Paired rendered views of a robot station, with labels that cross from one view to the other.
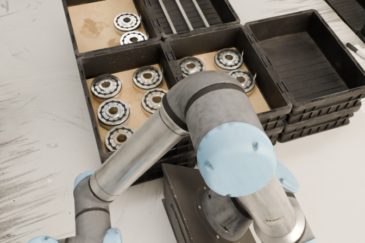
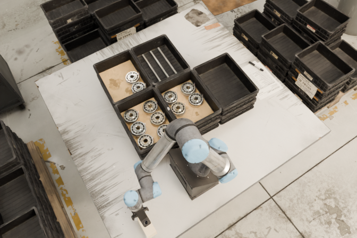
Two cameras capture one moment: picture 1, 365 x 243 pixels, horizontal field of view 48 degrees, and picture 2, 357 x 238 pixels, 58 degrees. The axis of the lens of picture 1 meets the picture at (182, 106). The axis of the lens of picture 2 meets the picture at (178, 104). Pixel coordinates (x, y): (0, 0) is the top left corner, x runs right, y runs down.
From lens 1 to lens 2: 84 cm
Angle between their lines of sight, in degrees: 5
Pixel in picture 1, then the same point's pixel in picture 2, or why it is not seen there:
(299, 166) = (231, 134)
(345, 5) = (252, 25)
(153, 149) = (164, 149)
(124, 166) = (154, 157)
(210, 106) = (183, 134)
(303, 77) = (226, 90)
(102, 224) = (150, 181)
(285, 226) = (221, 167)
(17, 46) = (75, 99)
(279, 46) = (212, 74)
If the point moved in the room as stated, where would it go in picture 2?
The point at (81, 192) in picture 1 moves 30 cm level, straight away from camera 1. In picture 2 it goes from (138, 170) to (110, 131)
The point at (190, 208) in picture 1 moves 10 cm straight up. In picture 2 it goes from (184, 167) to (183, 160)
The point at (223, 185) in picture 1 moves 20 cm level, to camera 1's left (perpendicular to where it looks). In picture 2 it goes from (192, 160) to (149, 166)
